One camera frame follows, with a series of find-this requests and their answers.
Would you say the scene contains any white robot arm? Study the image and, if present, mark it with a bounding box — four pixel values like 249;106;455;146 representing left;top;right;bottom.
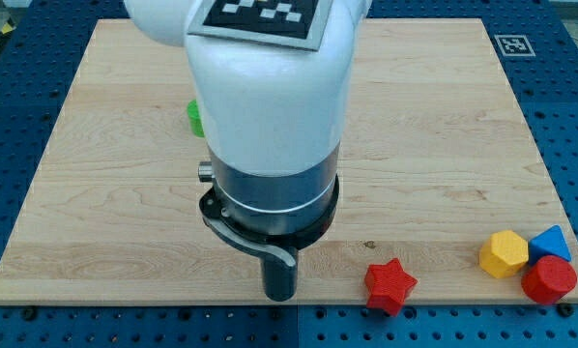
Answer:
125;0;370;302

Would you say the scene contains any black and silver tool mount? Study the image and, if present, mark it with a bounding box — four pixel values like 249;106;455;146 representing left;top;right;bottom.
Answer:
199;147;339;267

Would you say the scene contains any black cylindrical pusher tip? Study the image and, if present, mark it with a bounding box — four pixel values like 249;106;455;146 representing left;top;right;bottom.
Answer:
261;247;299;302

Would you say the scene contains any red star block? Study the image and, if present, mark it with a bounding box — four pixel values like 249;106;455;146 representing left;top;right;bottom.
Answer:
364;258;419;316

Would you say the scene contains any fiducial marker on table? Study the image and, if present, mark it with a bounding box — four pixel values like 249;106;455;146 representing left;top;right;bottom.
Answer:
495;34;535;57

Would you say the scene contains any blue triangle block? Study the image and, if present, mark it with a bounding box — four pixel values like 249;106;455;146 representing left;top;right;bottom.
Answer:
529;225;572;266

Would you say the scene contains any red cylinder block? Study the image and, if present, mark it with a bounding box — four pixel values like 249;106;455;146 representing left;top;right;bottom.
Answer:
521;255;578;305

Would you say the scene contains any yellow hexagon block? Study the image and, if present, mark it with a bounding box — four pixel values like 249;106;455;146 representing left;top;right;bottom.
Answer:
478;230;529;278

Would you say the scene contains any green block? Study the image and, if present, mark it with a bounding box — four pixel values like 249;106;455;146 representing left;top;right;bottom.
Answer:
187;99;205;137

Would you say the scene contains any light wooden board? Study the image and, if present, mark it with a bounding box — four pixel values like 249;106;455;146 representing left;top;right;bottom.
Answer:
0;18;578;306

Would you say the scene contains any fiducial marker on arm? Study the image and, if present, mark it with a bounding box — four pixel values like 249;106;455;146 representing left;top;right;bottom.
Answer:
188;0;332;51

